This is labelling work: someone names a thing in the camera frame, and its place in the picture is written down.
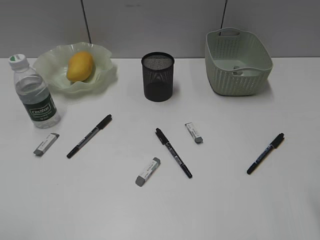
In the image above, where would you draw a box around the black marker pen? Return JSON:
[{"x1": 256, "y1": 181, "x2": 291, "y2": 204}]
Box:
[
  {"x1": 66, "y1": 114, "x2": 112, "y2": 159},
  {"x1": 155, "y1": 128, "x2": 193, "y2": 179},
  {"x1": 246, "y1": 133, "x2": 285, "y2": 175}
]

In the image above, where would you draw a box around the white waste paper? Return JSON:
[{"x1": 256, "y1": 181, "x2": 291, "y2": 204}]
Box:
[{"x1": 232, "y1": 65, "x2": 244, "y2": 76}]

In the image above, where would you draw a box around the yellow mango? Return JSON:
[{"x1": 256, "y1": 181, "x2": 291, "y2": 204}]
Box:
[{"x1": 66, "y1": 51, "x2": 94, "y2": 83}]

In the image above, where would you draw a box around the clear water bottle green label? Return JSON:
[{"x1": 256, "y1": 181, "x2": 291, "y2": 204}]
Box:
[{"x1": 8, "y1": 54, "x2": 61, "y2": 129}]

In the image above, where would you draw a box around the grey white eraser right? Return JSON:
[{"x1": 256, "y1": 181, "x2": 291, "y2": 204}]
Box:
[{"x1": 184, "y1": 122, "x2": 203, "y2": 144}]

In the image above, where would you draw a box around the grey white eraser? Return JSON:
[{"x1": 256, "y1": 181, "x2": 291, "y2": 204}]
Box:
[
  {"x1": 135, "y1": 157, "x2": 161, "y2": 187},
  {"x1": 33, "y1": 133, "x2": 60, "y2": 157},
  {"x1": 184, "y1": 122, "x2": 203, "y2": 144}
]

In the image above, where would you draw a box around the black mesh pen holder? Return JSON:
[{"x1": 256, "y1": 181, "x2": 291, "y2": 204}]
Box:
[{"x1": 141, "y1": 52, "x2": 175, "y2": 102}]

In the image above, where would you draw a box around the grey white eraser middle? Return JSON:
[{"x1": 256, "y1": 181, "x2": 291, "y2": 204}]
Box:
[{"x1": 135, "y1": 157, "x2": 161, "y2": 187}]

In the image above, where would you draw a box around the pale green woven basket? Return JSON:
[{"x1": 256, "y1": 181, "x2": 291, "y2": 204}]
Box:
[{"x1": 205, "y1": 27, "x2": 273, "y2": 96}]

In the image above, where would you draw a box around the pale green wavy plate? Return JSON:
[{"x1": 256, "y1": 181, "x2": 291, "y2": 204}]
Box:
[{"x1": 33, "y1": 42, "x2": 118, "y2": 96}]

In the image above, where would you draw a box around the grey white eraser left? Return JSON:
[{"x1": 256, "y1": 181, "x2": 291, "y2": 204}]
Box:
[{"x1": 33, "y1": 133, "x2": 60, "y2": 157}]

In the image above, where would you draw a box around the black cable right wall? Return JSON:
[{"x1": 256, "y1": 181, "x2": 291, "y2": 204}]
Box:
[{"x1": 219, "y1": 0, "x2": 229, "y2": 36}]

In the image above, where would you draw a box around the black cable wall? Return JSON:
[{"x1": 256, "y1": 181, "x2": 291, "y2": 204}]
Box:
[
  {"x1": 80, "y1": 0, "x2": 92, "y2": 44},
  {"x1": 219, "y1": 0, "x2": 229, "y2": 36}
]

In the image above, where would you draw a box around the black cable left wall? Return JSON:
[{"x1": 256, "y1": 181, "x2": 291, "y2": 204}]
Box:
[{"x1": 80, "y1": 0, "x2": 92, "y2": 44}]

